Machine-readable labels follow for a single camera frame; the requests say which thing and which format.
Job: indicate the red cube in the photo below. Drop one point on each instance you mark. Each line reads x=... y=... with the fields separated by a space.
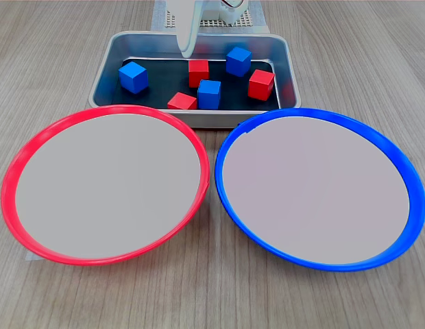
x=182 y=101
x=261 y=84
x=198 y=73

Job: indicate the blue cube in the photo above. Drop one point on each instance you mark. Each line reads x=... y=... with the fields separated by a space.
x=209 y=94
x=133 y=79
x=238 y=61

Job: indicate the steel tray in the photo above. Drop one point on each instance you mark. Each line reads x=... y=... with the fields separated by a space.
x=147 y=44

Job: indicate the black tray mat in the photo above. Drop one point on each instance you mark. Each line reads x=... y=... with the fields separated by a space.
x=164 y=82

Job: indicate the red-rimmed white plate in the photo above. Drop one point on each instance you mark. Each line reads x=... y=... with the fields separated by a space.
x=106 y=185

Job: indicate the blue-rimmed white plate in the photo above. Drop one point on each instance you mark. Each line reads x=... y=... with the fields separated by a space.
x=315 y=192

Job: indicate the clear tape strip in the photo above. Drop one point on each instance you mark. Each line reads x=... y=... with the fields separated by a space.
x=32 y=257

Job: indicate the pale perforated base plate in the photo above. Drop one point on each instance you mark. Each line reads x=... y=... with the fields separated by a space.
x=246 y=20

